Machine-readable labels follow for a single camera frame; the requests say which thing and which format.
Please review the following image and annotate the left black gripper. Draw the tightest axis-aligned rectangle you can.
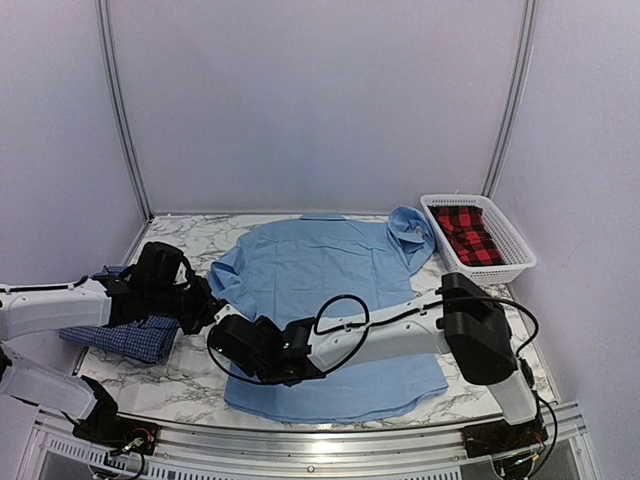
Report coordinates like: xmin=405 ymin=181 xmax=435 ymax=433
xmin=148 ymin=275 xmax=222 ymax=335

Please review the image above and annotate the light blue long sleeve shirt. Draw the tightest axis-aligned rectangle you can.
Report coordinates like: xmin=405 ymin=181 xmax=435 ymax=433
xmin=208 ymin=207 xmax=448 ymax=424

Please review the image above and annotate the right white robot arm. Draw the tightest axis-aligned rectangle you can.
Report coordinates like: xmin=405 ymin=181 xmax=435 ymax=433
xmin=207 ymin=273 xmax=541 ymax=448

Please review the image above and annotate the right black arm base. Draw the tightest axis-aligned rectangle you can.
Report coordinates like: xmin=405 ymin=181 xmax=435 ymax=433
xmin=462 ymin=415 xmax=549 ymax=458

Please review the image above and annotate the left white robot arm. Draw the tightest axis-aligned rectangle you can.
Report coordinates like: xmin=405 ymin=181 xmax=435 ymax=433
xmin=1 ymin=242 xmax=224 ymax=445

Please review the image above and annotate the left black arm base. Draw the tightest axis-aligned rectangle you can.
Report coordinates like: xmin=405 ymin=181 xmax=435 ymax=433
xmin=72 ymin=376 xmax=159 ymax=455

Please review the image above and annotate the folded blue checked shirt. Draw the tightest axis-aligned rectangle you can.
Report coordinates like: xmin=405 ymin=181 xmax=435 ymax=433
xmin=58 ymin=263 xmax=181 ymax=365

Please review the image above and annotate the red black plaid shirt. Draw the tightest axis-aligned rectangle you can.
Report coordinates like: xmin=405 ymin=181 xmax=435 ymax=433
xmin=429 ymin=206 xmax=504 ymax=267

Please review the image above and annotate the white plastic basket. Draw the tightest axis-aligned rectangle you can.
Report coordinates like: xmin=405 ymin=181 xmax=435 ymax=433
xmin=420 ymin=194 xmax=537 ymax=285

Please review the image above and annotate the front aluminium rail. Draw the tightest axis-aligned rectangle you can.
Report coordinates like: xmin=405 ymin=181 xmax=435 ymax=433
xmin=17 ymin=403 xmax=602 ymax=479

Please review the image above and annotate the left aluminium frame post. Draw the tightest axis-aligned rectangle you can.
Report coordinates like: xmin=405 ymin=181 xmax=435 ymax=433
xmin=95 ymin=0 xmax=155 ymax=224

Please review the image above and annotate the aluminium frame post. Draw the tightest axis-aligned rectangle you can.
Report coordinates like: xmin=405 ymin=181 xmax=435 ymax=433
xmin=481 ymin=0 xmax=539 ymax=198
xmin=95 ymin=0 xmax=155 ymax=224

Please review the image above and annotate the right aluminium frame post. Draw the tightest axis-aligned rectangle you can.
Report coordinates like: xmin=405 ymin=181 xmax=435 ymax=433
xmin=481 ymin=0 xmax=539 ymax=198

